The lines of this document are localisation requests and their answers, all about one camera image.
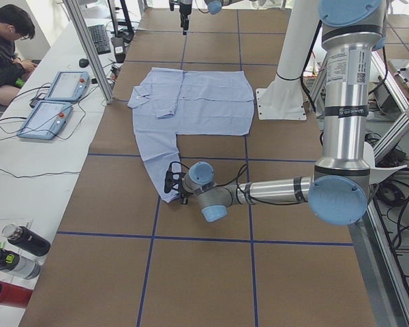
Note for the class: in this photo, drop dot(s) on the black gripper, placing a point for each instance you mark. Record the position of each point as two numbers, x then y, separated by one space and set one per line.
183 197
184 11

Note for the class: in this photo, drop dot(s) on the light blue striped shirt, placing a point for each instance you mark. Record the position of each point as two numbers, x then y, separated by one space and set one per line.
172 102

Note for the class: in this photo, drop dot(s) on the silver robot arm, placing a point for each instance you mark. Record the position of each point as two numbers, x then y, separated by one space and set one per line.
338 190
213 6

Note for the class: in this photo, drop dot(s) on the black keyboard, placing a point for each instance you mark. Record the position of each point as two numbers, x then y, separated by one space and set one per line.
100 38

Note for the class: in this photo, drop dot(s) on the black computer mouse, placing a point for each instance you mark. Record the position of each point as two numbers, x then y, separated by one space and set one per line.
83 63

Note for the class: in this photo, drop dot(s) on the upper blue teach pendant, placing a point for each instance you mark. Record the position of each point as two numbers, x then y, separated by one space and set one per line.
68 86

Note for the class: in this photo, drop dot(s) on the blue teach pendant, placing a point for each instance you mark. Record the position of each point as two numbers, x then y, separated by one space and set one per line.
46 120
68 86

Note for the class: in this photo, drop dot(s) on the lower blue teach pendant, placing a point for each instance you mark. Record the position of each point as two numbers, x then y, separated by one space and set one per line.
46 120

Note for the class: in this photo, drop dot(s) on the seated person in black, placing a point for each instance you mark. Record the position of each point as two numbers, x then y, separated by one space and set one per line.
15 24

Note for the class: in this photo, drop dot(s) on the grey black water bottle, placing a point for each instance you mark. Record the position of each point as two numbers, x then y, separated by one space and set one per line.
18 265

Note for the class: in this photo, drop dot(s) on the white plastic chair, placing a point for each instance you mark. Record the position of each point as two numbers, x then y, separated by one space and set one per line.
377 175

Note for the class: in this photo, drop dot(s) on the red bottle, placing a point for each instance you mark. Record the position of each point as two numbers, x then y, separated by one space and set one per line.
14 296

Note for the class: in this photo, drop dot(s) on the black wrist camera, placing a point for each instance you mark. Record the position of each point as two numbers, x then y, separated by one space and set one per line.
172 4
171 178

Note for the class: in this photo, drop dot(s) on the grey aluminium frame post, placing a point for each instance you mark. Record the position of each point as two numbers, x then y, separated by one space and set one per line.
80 26

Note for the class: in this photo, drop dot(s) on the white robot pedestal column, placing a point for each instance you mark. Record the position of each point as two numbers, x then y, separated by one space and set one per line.
283 98

